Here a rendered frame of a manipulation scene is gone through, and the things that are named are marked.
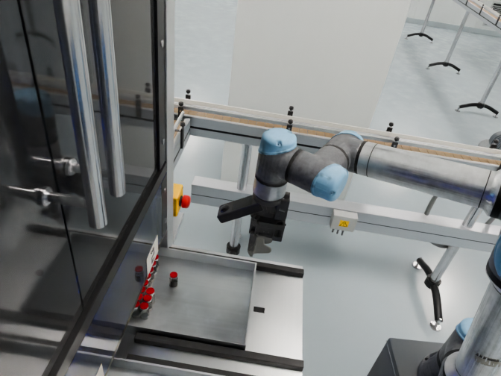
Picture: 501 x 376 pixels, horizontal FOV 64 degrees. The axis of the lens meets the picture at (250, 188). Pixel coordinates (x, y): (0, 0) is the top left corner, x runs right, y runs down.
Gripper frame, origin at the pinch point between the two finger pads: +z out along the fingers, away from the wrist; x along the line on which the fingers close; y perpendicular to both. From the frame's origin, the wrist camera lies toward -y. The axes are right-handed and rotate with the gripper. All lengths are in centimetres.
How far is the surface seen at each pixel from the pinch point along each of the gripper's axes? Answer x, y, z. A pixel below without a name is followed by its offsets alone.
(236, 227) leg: 86, -8, 72
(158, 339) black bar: -21.7, -17.7, 11.2
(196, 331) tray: -17.0, -9.6, 13.0
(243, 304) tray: -6.6, 0.8, 13.0
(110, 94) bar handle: -35, -18, -56
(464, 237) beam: 84, 106, 51
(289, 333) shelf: -13.1, 13.4, 13.2
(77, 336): -42, -23, -19
